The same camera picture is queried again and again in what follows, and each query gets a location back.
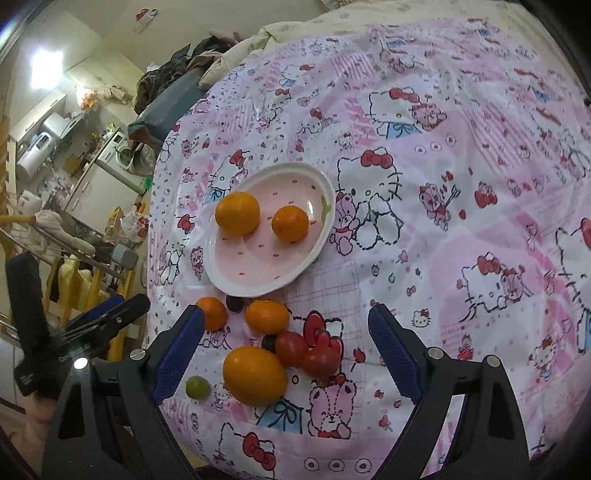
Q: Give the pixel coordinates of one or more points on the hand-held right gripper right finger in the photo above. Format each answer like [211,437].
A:
[392,353]

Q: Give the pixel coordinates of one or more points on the white washing machine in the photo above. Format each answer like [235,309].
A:
[117,152]

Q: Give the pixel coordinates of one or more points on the grey box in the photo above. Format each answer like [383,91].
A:
[124,258]

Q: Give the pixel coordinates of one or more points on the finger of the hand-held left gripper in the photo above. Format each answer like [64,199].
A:
[127,314]
[99,315]

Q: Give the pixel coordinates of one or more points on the dark purple grape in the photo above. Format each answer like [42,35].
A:
[235,303]
[269,344]

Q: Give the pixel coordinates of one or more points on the dark clothes pile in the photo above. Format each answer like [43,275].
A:
[184,60]

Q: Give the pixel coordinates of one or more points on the small green lime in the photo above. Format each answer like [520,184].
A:
[198,386]

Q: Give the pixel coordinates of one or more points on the small orange mandarin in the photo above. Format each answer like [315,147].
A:
[290,224]
[211,314]

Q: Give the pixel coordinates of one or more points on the ceiling light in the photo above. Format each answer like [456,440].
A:
[46,64]

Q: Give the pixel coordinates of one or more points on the yellow wooden rack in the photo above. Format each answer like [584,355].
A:
[94,281]

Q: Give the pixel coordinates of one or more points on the large oval orange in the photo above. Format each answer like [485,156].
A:
[255,376]

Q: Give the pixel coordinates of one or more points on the white kitchen appliance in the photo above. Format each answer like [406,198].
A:
[53,124]

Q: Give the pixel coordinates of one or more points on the pink cartoon printed blanket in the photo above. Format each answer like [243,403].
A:
[438,230]

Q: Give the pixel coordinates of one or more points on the white plastic bag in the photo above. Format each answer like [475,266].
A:
[134,224]

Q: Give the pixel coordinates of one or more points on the pink strawberry-shaped plate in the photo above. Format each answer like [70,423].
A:
[277,263]

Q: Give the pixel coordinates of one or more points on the blue jeans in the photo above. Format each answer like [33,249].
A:
[166,106]

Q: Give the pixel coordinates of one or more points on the red tomato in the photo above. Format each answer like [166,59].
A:
[322,360]
[291,348]

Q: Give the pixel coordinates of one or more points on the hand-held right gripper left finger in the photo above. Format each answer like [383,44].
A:
[178,353]

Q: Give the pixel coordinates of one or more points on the white cabinet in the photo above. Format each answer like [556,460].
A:
[106,184]

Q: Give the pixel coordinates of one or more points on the white water heater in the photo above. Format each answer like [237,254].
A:
[30,157]

